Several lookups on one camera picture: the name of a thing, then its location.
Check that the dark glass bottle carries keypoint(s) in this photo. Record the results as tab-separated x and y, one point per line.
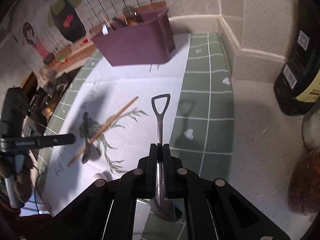
297	80

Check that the wall poster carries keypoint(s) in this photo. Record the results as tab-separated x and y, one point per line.
60	17

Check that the wooden utensil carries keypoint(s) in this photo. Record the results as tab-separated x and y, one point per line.
133	21

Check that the purple utensil container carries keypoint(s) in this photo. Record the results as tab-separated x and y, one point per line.
135	45

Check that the beige rounded container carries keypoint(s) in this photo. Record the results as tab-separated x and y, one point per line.
312	132

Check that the green checked mat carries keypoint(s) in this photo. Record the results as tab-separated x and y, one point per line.
200	85

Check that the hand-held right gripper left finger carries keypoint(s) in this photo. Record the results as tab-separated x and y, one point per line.
152	160

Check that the dark cluttered device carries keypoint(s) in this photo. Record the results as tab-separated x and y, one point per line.
42	102

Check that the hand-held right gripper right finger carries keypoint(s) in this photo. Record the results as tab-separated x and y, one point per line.
167	160

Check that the person's left hand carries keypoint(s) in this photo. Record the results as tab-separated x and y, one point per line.
25	185

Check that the metal shovel-shaped spoon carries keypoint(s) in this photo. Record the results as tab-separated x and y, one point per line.
160	120

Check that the wooden chopstick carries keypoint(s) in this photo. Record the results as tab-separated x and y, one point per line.
112	118
105	21

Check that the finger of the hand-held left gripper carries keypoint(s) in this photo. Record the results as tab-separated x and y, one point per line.
50	140

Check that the brown rounded object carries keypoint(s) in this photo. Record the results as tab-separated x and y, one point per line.
305	180

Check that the white bamboo print paper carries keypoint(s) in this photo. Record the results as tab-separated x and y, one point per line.
140	80

